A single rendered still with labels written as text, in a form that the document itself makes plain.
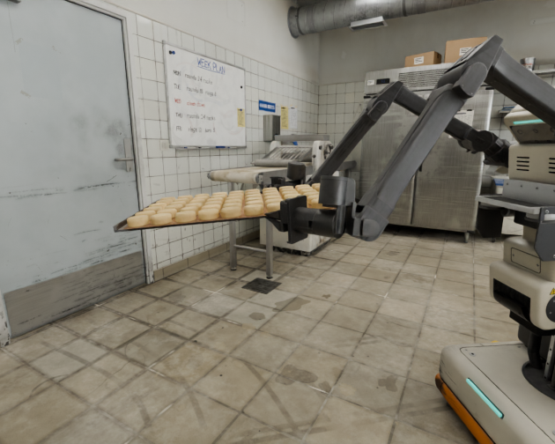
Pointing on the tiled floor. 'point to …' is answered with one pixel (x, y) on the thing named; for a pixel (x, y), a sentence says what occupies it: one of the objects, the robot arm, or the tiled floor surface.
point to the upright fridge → (426, 177)
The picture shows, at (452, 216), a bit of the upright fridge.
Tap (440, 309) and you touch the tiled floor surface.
